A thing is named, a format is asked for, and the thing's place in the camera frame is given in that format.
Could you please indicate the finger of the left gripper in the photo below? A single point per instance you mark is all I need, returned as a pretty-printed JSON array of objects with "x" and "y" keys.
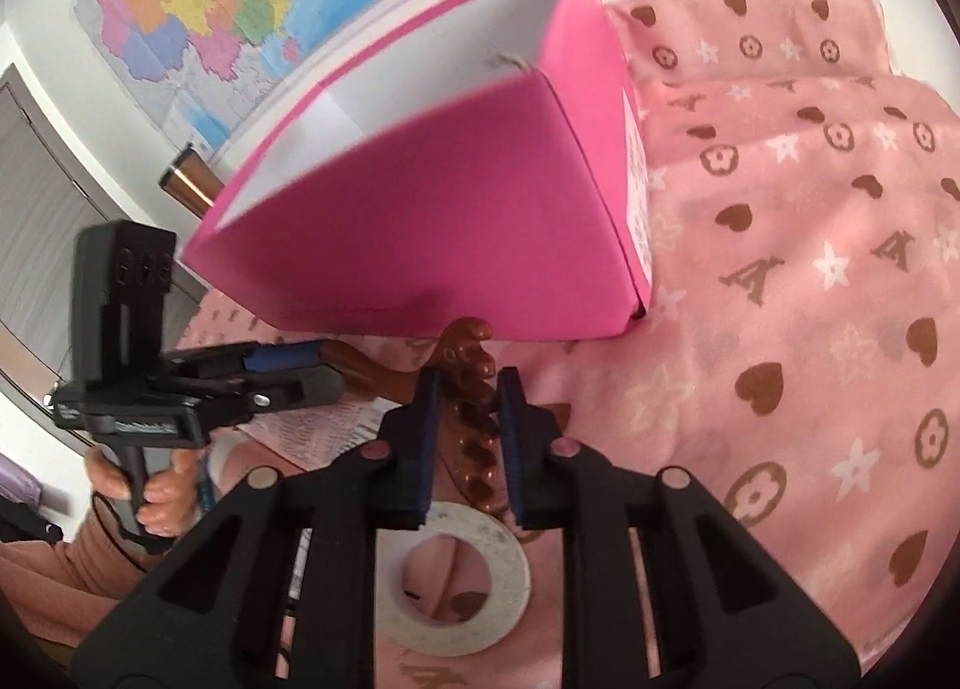
[
  {"x": 233, "y": 400},
  {"x": 250, "y": 357}
]

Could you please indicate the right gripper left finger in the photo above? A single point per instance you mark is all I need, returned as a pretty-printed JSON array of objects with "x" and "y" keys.
[{"x": 275, "y": 588}]

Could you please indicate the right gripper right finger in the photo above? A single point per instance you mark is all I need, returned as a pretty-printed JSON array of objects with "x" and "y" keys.
[{"x": 662, "y": 587}]

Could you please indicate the white tape roll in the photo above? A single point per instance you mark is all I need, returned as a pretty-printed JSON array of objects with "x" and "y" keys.
[{"x": 456, "y": 587}]

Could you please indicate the brown wooden comb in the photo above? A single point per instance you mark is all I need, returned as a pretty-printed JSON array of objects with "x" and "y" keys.
[{"x": 468, "y": 436}]

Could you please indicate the large pink lotion tube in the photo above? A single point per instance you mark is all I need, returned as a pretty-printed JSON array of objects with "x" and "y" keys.
[{"x": 234, "y": 453}]

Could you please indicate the slim pink cream tube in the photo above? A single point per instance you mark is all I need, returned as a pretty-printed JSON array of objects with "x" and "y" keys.
[{"x": 313, "y": 437}]

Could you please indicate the pink sweater left forearm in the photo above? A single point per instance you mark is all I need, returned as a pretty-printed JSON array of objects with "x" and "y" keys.
[{"x": 62, "y": 591}]

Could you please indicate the person's left hand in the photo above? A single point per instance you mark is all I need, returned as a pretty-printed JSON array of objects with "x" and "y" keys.
[{"x": 169, "y": 498}]

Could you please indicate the copper travel mug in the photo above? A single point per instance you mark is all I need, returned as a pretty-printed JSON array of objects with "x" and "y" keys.
[{"x": 191, "y": 182}]

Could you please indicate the grey wooden door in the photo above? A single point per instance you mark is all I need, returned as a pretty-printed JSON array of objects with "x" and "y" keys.
[{"x": 47, "y": 198}]

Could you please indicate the pink patterned tablecloth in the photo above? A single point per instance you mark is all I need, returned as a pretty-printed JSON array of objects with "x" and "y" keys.
[{"x": 800, "y": 351}]

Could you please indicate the pink cardboard storage box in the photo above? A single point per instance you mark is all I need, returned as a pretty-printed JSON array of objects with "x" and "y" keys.
[{"x": 482, "y": 159}]

